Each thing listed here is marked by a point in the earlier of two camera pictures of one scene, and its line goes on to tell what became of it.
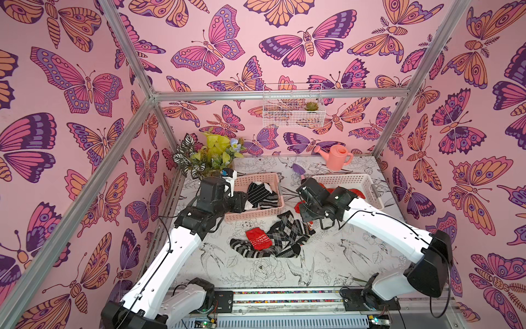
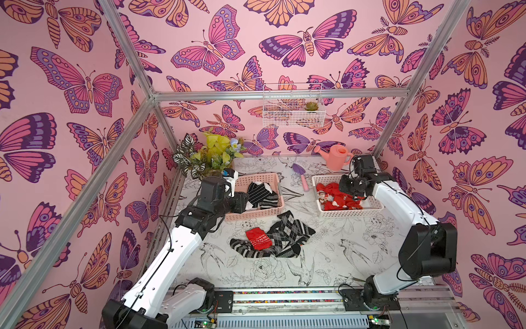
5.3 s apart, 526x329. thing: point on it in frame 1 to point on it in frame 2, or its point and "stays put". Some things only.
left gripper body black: [231, 205] stays put
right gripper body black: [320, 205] to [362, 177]
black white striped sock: [246, 249] stays put
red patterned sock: [259, 239] stays put
